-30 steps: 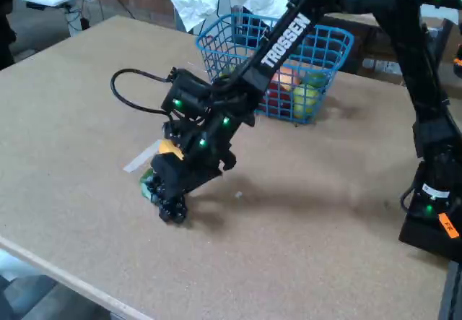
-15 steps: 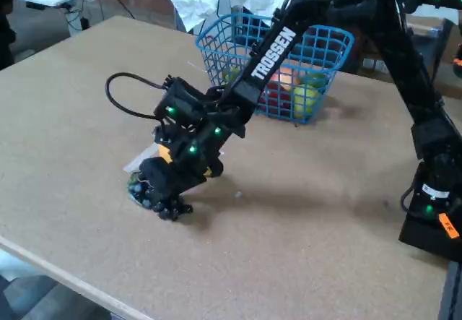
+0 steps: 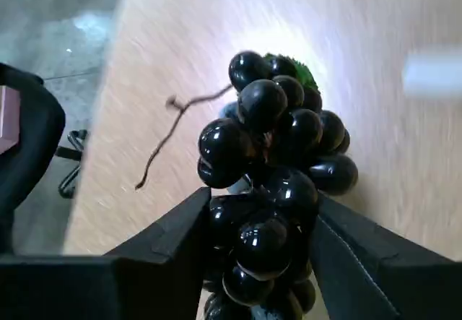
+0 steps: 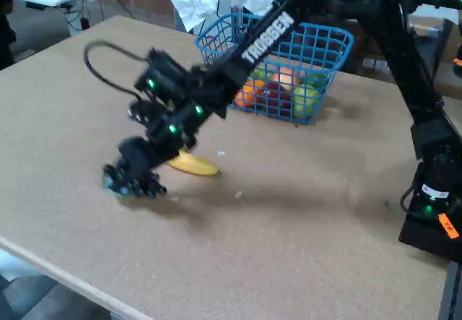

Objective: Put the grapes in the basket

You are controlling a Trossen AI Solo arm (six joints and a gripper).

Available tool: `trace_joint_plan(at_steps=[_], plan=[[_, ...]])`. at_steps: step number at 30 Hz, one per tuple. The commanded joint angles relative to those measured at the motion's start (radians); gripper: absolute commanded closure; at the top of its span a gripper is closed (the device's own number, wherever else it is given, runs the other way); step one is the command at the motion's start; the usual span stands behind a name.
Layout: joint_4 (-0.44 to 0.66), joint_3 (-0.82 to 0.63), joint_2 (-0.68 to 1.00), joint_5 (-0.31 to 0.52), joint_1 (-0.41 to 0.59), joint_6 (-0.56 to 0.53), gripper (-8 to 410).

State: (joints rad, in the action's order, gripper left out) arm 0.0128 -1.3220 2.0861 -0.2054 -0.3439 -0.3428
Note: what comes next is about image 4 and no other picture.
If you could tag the black toy grapes bunch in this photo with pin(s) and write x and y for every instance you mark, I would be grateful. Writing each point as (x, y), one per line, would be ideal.
(157, 189)

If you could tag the yellow toy banana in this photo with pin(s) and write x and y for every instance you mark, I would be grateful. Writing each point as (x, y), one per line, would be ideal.
(198, 166)

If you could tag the thin white tape line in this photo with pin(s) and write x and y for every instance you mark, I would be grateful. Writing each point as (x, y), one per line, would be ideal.
(191, 64)

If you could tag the toy orange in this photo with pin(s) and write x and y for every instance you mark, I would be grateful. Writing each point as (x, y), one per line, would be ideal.
(249, 96)

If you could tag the red toy pomegranate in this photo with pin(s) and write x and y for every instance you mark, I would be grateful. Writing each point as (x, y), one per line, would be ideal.
(276, 99)

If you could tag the red orange toy peach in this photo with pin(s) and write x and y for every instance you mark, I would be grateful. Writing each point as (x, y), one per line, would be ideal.
(285, 78)

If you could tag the large green toy apple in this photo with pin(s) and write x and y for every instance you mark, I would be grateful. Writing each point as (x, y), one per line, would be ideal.
(305, 99)

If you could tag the black bulky object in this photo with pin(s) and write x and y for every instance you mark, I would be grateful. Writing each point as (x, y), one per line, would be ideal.
(5, 27)

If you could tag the small green toy fruit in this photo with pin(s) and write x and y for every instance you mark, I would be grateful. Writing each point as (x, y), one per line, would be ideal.
(317, 79)

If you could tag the orange label tag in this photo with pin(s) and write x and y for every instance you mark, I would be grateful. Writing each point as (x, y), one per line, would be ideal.
(448, 226)

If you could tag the wooden workbench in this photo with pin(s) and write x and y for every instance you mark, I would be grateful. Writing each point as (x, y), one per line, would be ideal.
(426, 22)

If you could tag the small black camera box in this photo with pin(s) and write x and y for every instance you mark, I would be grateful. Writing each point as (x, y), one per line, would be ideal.
(162, 74)

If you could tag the dark metal frame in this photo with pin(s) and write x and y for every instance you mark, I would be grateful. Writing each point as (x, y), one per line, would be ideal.
(453, 298)

